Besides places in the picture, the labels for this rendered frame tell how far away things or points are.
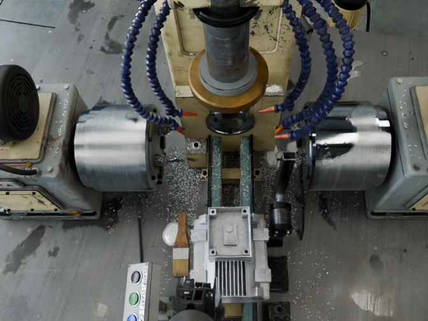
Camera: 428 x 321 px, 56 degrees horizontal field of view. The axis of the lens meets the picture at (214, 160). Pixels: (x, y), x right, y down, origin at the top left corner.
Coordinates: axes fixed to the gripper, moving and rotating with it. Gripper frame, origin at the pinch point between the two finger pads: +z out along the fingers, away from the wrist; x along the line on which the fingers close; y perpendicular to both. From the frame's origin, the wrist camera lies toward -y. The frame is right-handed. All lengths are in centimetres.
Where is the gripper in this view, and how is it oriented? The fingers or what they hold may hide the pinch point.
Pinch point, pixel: (202, 294)
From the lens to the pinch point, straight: 92.1
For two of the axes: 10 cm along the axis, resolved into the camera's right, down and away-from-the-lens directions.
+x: -10.0, 0.1, 0.5
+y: -0.1, -10.0, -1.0
